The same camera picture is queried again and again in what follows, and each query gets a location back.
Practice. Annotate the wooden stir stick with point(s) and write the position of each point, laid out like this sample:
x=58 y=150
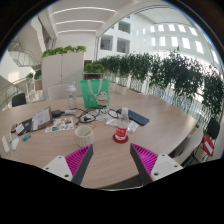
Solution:
x=90 y=130

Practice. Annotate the flat round red coaster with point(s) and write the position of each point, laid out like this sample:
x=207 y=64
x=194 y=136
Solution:
x=120 y=141

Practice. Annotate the white chair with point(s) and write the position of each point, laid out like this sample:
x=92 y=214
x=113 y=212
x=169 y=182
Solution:
x=188 y=146
x=58 y=92

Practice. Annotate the small red-black case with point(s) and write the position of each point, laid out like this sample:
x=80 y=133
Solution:
x=14 y=127

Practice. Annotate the white card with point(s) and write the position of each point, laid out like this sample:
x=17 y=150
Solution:
x=20 y=129

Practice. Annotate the glass railing with wooden handrail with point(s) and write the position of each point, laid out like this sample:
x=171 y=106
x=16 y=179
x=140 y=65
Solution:
x=10 y=88

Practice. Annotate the white adapter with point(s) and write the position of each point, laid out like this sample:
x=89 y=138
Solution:
x=70 y=112

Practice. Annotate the white grid-pattern mug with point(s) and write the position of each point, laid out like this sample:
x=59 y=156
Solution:
x=83 y=138

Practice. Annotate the brown clipboard with paper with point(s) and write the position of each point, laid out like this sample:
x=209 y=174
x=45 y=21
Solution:
x=41 y=118

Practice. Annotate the colourful sticker sheet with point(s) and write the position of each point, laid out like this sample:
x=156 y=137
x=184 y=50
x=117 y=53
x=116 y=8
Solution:
x=60 y=125

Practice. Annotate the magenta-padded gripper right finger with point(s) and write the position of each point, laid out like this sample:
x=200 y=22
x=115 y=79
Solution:
x=147 y=159

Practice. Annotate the dark blue keyboard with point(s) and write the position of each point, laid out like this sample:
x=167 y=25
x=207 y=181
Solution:
x=136 y=117

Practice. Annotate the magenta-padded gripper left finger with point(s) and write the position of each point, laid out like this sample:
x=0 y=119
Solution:
x=77 y=160

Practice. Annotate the green plants atop cabinet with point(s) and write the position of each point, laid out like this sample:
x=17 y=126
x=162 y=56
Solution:
x=63 y=50

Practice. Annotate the clear red-labelled water bottle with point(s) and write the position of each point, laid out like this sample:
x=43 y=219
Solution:
x=121 y=130

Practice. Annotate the red and black chair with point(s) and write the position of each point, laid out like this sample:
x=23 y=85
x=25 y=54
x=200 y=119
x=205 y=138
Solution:
x=209 y=145

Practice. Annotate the small potted plants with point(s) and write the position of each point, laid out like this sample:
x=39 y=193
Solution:
x=37 y=74

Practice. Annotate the white plastic packet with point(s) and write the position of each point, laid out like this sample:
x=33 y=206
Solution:
x=111 y=122
x=132 y=126

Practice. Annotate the black power adapter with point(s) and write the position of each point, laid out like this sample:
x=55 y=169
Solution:
x=57 y=113

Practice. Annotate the blue-green tube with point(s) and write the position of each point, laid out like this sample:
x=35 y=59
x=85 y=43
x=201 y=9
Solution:
x=26 y=137

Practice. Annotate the green tote bag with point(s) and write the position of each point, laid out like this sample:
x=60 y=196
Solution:
x=90 y=93

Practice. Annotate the clear plastic jug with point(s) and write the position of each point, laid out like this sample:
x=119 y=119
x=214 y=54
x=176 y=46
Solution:
x=71 y=98

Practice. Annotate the green plant hedge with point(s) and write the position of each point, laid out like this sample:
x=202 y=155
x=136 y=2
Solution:
x=173 y=73

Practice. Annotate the small grey computer mouse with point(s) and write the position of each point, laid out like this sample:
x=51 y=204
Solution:
x=10 y=137

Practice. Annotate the white computer mouse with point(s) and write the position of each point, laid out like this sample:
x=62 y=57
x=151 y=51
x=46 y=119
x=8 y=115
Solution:
x=15 y=144

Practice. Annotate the black folder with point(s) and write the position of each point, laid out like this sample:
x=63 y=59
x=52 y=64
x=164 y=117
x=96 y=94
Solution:
x=28 y=125

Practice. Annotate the white cabinet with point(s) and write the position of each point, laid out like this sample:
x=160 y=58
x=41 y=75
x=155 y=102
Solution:
x=63 y=73

